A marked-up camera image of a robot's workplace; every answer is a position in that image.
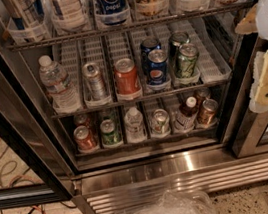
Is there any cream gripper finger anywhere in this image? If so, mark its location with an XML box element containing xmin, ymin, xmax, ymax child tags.
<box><xmin>234</xmin><ymin>5</ymin><xmax>258</xmax><ymax>35</ymax></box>

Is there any rear dark green can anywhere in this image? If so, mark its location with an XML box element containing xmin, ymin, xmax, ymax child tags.
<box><xmin>168</xmin><ymin>31</ymin><xmax>190</xmax><ymax>63</ymax></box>

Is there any front green soda can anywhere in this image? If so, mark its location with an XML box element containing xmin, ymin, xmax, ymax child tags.
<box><xmin>174</xmin><ymin>43</ymin><xmax>199</xmax><ymax>78</ymax></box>

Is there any brown copper can rear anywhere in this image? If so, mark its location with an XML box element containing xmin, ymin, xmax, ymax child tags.
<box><xmin>194</xmin><ymin>87</ymin><xmax>211</xmax><ymax>106</ymax></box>

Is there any brown copper can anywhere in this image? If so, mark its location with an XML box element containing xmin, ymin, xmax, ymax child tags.
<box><xmin>194</xmin><ymin>87</ymin><xmax>211</xmax><ymax>106</ymax></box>
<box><xmin>196</xmin><ymin>99</ymin><xmax>218</xmax><ymax>126</ymax></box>

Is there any brown copper can front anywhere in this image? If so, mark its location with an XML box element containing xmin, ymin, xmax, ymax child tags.
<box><xmin>196</xmin><ymin>99</ymin><xmax>218</xmax><ymax>126</ymax></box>

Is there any front blue pepsi can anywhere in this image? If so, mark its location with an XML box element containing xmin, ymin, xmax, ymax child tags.
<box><xmin>146</xmin><ymin>49</ymin><xmax>168</xmax><ymax>86</ymax></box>

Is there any rear blue pepsi can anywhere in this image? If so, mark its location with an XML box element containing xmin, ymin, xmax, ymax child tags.
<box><xmin>140</xmin><ymin>36</ymin><xmax>161</xmax><ymax>74</ymax></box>

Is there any silver green can bottom shelf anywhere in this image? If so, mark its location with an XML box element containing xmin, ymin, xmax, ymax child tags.
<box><xmin>150</xmin><ymin>109</ymin><xmax>170</xmax><ymax>135</ymax></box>

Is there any orange soda can middle shelf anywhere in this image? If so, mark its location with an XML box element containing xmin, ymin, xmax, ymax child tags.
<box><xmin>114</xmin><ymin>58</ymin><xmax>140</xmax><ymax>95</ymax></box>

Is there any tall blue pepsi can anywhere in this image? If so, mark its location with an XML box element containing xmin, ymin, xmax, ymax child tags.
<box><xmin>96</xmin><ymin>0</ymin><xmax>127</xmax><ymax>26</ymax></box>

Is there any small water bottle bottom shelf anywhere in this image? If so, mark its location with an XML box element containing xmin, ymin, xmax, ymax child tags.
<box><xmin>124</xmin><ymin>107</ymin><xmax>146</xmax><ymax>143</ymax></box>

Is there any silver soda can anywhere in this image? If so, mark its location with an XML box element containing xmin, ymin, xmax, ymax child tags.
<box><xmin>82</xmin><ymin>62</ymin><xmax>107</xmax><ymax>101</ymax></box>

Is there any white label bottle top shelf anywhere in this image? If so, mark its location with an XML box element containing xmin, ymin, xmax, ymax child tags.
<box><xmin>49</xmin><ymin>0</ymin><xmax>85</xmax><ymax>31</ymax></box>

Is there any rear red can bottom shelf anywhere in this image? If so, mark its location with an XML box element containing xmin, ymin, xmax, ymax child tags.
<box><xmin>73</xmin><ymin>114</ymin><xmax>93</xmax><ymax>129</ymax></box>

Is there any red can shelf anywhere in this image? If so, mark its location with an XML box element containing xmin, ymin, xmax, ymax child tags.
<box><xmin>73</xmin><ymin>125</ymin><xmax>97</xmax><ymax>151</ymax></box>
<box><xmin>73</xmin><ymin>114</ymin><xmax>93</xmax><ymax>129</ymax></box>

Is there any clear water bottle middle shelf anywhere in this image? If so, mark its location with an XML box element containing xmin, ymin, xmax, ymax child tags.
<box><xmin>39</xmin><ymin>55</ymin><xmax>81</xmax><ymax>114</ymax></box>

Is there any steel fridge base grille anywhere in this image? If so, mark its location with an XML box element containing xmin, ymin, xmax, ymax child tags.
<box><xmin>72</xmin><ymin>149</ymin><xmax>268</xmax><ymax>214</ymax></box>

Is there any blue white can top shelf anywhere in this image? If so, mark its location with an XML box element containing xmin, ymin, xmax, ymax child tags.
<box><xmin>2</xmin><ymin>0</ymin><xmax>45</xmax><ymax>30</ymax></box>

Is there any glass fridge door left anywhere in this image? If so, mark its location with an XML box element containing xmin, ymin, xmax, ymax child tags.
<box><xmin>0</xmin><ymin>0</ymin><xmax>79</xmax><ymax>211</ymax></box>

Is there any brown bottle white cap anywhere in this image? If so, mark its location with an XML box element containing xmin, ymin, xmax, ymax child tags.
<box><xmin>174</xmin><ymin>96</ymin><xmax>198</xmax><ymax>131</ymax></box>

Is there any middle wire shelf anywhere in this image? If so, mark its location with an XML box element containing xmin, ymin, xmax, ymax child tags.
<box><xmin>51</xmin><ymin>79</ymin><xmax>230</xmax><ymax>120</ymax></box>

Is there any wire shelf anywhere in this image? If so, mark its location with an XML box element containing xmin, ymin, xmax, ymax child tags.
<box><xmin>6</xmin><ymin>0</ymin><xmax>253</xmax><ymax>52</ymax></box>
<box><xmin>51</xmin><ymin>79</ymin><xmax>230</xmax><ymax>120</ymax></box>

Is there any top wire shelf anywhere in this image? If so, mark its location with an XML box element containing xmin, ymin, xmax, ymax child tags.
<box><xmin>6</xmin><ymin>0</ymin><xmax>253</xmax><ymax>52</ymax></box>

